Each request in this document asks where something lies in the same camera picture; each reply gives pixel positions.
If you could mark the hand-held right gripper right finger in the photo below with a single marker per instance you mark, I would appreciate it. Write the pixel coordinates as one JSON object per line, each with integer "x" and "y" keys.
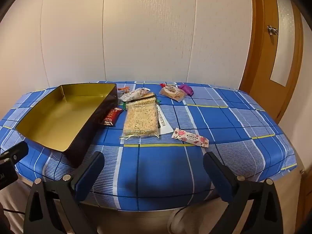
{"x": 219, "y": 175}

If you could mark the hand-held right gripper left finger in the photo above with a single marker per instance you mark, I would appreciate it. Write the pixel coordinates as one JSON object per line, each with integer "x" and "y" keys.
{"x": 90, "y": 173}

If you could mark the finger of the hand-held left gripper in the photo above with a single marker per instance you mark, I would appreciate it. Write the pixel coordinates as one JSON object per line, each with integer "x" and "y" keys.
{"x": 17, "y": 152}

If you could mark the pink floral snack packet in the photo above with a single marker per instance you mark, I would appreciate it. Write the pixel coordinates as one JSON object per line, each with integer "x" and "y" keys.
{"x": 190, "y": 137}

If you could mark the gold tin box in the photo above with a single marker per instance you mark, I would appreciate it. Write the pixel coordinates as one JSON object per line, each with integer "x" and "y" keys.
{"x": 61, "y": 117}

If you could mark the red patterned snack packet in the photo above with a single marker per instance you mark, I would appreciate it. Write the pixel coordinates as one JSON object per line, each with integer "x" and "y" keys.
{"x": 112, "y": 117}

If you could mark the gold rice cracker packet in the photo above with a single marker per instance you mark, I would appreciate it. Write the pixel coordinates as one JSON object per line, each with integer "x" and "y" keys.
{"x": 141, "y": 119}

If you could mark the long white packet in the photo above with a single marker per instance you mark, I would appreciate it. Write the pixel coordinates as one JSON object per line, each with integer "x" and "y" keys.
{"x": 163, "y": 124}

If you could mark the small white snack packet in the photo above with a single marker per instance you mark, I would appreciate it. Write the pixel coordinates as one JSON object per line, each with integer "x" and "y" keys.
{"x": 132, "y": 95}

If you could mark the orange-edged clear snack packet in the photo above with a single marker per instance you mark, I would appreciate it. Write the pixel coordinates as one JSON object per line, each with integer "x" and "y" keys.
{"x": 124, "y": 89}

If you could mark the purple snack packet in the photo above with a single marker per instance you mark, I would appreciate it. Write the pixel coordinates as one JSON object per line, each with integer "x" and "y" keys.
{"x": 187, "y": 89}

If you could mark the round pastry packet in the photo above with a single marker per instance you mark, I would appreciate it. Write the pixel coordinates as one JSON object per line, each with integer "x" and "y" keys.
{"x": 171, "y": 92}

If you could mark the soda cracker packet green ends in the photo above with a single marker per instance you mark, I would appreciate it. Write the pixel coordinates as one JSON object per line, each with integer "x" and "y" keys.
{"x": 148, "y": 97}

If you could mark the blue plaid tablecloth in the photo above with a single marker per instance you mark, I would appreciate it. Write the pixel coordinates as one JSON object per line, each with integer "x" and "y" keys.
{"x": 219, "y": 117}

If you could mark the wooden door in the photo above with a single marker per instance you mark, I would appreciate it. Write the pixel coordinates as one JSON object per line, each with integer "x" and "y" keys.
{"x": 263, "y": 53}

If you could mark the frosted door glass panel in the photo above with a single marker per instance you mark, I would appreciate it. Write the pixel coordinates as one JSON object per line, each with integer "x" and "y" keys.
{"x": 282, "y": 41}

